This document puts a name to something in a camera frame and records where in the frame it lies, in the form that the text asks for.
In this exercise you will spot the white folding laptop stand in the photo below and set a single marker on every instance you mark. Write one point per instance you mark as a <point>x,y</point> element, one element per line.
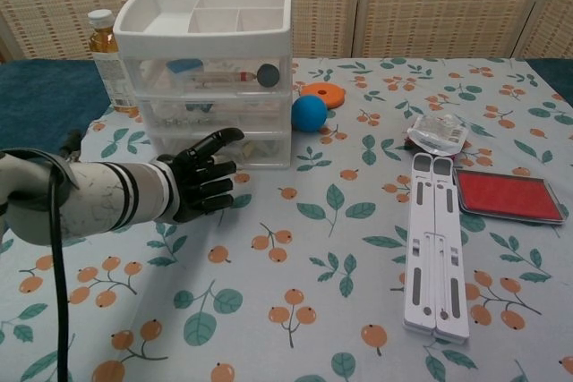
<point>441,265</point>

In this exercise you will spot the floral light blue tablecloth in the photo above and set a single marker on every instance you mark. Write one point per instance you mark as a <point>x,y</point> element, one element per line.
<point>268,265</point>

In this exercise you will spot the grey round disc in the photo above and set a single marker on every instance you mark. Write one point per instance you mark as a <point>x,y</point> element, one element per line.
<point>268,74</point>

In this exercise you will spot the white pen with red band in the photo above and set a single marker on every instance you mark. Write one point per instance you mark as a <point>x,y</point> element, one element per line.
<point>224,76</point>

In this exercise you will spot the red ink pad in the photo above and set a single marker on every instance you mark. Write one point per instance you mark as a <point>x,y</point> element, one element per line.
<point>508,194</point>

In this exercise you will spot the blue white eraser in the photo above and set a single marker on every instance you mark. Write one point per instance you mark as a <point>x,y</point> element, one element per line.
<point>184,68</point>

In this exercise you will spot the orange round disc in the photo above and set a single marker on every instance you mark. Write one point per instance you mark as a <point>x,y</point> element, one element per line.
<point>333,91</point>

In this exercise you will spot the clear plastic packet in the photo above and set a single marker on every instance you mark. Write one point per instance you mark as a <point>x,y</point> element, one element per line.
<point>436,133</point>

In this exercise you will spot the white plastic drawer organizer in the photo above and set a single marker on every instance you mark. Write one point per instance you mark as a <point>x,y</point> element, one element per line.
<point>161,37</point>

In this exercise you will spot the amber tea bottle white cap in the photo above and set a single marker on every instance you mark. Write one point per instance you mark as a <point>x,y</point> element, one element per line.
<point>104,44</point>

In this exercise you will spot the woven bamboo folding screen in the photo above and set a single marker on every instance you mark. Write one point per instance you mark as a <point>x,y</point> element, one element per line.
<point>425,2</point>

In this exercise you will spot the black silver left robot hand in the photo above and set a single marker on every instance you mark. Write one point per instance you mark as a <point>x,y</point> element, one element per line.
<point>201,176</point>

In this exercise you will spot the blue ball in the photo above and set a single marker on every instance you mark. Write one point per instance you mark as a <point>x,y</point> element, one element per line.
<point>309,113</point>

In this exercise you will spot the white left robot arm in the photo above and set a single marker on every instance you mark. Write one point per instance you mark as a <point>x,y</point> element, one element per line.
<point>98,198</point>

